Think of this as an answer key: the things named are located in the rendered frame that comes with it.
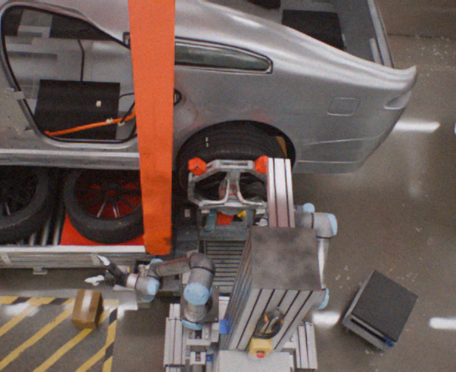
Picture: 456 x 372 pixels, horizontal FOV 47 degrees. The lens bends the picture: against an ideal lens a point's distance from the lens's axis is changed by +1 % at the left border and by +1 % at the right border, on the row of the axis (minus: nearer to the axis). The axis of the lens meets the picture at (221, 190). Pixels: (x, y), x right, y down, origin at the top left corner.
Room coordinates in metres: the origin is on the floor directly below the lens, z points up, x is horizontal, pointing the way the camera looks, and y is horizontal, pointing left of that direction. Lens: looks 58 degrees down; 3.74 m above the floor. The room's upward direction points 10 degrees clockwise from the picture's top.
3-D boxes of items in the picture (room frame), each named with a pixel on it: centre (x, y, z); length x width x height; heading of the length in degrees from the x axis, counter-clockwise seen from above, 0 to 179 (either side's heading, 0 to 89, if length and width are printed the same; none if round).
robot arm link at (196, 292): (0.93, 0.03, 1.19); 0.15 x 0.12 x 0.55; 174
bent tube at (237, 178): (1.75, -0.17, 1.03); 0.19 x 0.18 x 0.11; 11
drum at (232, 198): (1.79, -0.06, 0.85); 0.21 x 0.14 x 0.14; 11
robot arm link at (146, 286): (0.96, 0.29, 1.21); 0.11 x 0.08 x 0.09; 84
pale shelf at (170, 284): (1.30, 0.39, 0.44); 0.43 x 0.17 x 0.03; 101
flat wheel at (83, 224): (1.89, 0.79, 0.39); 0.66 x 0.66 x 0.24
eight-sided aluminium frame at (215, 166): (1.86, -0.05, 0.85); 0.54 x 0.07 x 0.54; 101
